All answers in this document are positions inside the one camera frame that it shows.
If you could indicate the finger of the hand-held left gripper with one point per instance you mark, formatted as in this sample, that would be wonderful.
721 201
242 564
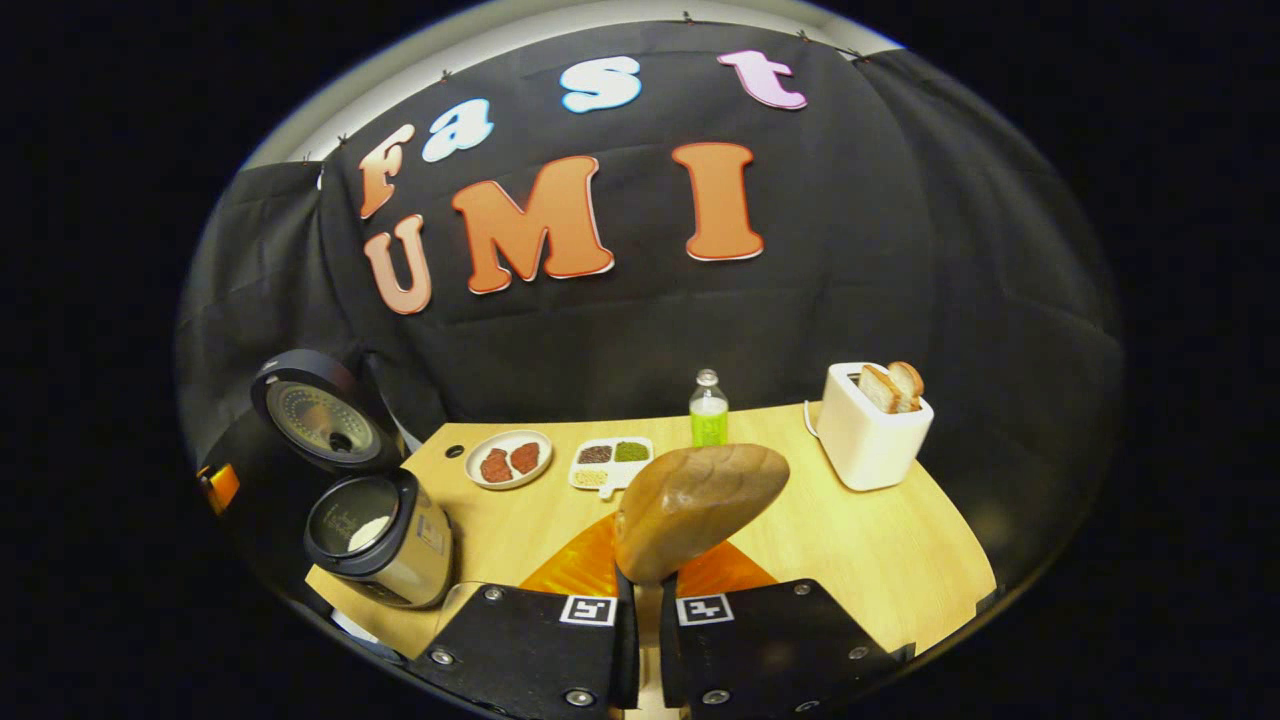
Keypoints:
220 488

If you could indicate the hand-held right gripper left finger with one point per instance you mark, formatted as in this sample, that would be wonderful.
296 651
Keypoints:
520 650

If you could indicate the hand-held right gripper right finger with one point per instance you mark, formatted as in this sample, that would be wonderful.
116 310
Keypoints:
780 650

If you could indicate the wooden spoon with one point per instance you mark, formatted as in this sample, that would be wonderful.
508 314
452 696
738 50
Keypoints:
700 505

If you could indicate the red meat slice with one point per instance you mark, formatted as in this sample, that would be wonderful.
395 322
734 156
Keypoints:
496 466
525 457

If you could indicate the white divided dish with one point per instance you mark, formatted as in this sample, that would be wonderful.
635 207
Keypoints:
610 466

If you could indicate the round white plate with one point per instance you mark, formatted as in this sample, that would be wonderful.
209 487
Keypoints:
510 440

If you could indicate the white toaster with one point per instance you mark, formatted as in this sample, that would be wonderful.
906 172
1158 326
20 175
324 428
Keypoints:
870 445

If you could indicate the green label drink bottle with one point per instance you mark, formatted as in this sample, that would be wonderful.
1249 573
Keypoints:
709 420

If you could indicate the row of black cloth clips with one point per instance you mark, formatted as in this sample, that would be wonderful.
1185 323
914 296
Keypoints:
686 16

